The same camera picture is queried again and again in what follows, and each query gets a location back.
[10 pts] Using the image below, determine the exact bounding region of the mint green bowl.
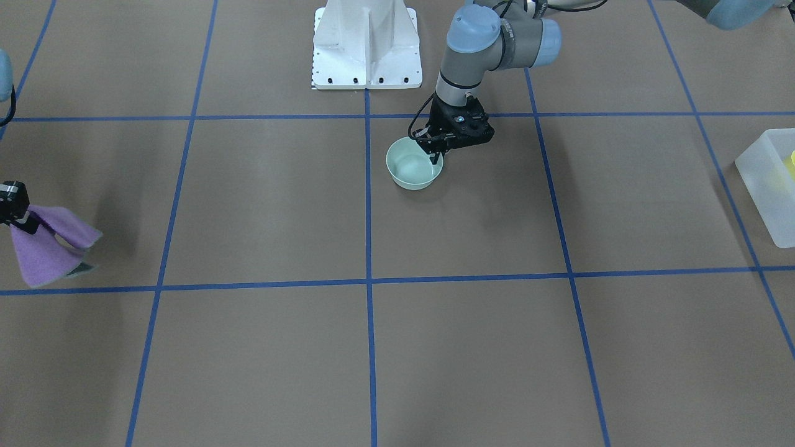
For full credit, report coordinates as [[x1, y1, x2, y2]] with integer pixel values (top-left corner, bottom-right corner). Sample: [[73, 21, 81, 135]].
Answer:
[[385, 138, 445, 191]]

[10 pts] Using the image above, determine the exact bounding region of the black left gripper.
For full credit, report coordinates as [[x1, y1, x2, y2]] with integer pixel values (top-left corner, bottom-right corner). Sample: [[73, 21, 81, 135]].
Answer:
[[415, 94, 495, 166]]

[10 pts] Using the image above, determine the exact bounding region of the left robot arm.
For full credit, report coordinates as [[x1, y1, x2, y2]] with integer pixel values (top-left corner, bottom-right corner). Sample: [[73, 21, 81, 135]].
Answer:
[[407, 1, 604, 165]]

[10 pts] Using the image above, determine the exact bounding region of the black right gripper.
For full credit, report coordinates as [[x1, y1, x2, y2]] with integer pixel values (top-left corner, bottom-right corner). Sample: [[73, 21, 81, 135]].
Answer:
[[1, 181, 40, 235]]

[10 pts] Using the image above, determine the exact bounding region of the yellow plastic cup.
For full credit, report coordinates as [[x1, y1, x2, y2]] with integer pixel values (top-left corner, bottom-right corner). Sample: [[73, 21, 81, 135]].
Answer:
[[783, 151, 795, 180]]

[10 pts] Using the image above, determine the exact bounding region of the purple cloth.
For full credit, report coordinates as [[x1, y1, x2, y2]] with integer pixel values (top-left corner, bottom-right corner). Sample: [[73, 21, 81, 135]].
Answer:
[[11, 205, 103, 288]]

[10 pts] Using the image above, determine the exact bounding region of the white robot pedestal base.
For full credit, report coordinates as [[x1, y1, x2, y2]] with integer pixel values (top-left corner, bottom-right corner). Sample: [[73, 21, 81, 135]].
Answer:
[[311, 1, 423, 90]]

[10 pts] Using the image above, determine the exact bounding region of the clear plastic storage box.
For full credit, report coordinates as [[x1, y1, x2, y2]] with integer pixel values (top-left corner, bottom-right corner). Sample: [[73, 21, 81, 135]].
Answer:
[[735, 128, 794, 248]]

